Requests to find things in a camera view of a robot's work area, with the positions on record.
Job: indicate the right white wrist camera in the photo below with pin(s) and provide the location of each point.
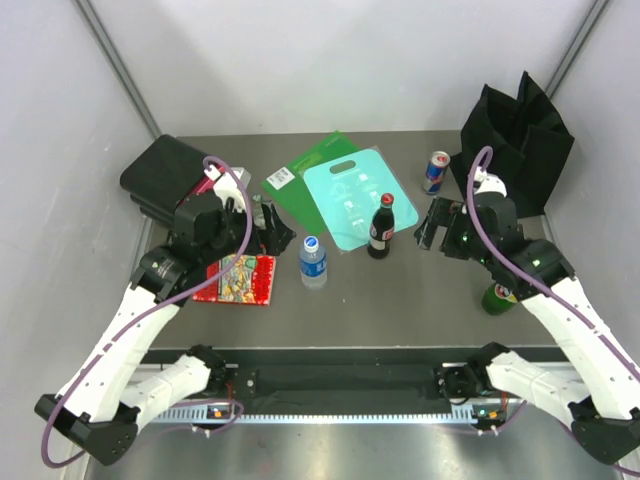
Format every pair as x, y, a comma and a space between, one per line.
484, 182

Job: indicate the green plastic board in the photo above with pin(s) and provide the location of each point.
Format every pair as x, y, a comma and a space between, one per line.
286, 185

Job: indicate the teal folding board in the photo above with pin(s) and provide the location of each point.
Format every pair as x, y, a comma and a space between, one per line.
347, 193

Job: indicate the green glass bottle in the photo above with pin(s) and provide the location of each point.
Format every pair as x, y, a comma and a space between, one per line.
497, 300

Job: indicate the red illustrated book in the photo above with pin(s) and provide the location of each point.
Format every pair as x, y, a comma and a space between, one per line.
248, 282

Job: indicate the black and pink case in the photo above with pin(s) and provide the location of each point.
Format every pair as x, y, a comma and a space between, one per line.
161, 178

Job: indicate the dark cola glass bottle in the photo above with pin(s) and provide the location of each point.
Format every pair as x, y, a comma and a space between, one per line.
382, 228

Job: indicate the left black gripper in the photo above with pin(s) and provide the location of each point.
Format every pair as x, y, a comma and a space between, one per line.
276, 237

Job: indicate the red bull can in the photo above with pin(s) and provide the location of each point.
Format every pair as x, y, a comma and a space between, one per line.
435, 171

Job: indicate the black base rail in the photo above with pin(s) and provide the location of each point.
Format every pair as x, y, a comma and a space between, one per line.
348, 381

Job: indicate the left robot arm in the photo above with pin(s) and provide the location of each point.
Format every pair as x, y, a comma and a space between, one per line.
98, 410

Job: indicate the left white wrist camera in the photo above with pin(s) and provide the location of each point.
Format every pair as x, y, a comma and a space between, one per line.
226, 188

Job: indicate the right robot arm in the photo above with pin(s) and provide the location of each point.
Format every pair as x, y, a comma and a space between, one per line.
601, 408

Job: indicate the clear water bottle blue cap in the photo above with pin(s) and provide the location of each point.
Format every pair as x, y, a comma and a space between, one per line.
313, 263

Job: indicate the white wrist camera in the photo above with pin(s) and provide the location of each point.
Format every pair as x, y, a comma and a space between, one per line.
484, 182
226, 188

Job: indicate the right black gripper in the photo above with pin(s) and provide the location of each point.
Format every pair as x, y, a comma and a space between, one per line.
442, 209

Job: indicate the black canvas bag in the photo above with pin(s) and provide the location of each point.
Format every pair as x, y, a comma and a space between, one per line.
530, 143

